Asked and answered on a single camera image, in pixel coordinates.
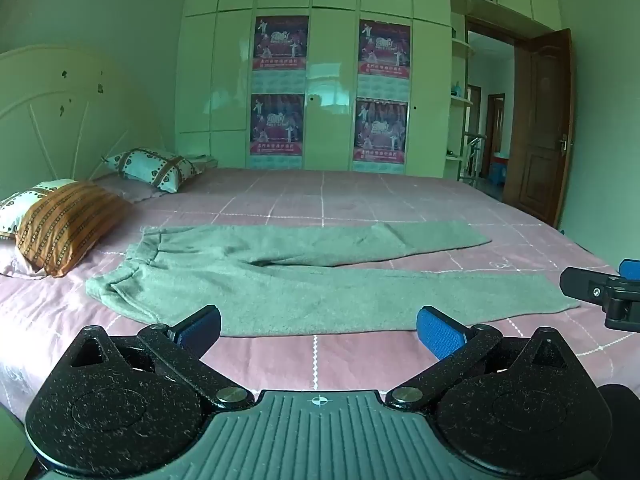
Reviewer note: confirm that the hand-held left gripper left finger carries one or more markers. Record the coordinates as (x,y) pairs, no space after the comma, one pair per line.
(200,327)

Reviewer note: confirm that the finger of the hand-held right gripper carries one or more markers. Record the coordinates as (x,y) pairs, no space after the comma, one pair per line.
(580,284)
(631,269)

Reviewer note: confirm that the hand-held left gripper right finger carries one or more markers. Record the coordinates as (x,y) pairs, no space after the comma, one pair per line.
(440,332)

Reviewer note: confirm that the grey-green pants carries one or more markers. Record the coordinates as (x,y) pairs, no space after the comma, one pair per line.
(300,290)

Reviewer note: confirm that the brown wooden door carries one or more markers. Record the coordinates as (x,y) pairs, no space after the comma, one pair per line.
(540,160)

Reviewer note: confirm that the blue and red plastic item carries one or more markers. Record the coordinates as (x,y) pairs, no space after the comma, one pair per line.
(499,170)

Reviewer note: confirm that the plain pink pillow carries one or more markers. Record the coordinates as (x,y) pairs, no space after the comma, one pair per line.
(131,191)
(15,261)

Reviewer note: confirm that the bed with pink checked sheet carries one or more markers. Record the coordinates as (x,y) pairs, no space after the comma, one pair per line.
(350,200)

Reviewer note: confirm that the metal stair railing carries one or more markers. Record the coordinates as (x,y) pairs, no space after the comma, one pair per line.
(472,157)

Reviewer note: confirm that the teal patterned bolster pillow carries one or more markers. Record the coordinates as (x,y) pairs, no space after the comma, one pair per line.
(150,167)

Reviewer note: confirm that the orange striped pillow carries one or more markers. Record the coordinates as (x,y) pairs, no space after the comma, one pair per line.
(65,225)

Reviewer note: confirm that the cream corner shelf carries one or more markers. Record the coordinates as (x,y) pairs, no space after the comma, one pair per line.
(457,102)

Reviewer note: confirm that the white heart-patterned pillow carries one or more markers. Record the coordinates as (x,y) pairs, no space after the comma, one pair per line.
(10,210)

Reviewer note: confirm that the teal item on shelf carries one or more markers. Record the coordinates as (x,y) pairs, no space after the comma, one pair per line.
(456,90)

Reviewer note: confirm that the cream glossy wardrobe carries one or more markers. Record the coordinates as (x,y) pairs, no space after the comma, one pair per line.
(330,125)

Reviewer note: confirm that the cream bed headboard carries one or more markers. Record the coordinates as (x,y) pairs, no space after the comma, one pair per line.
(60,125)

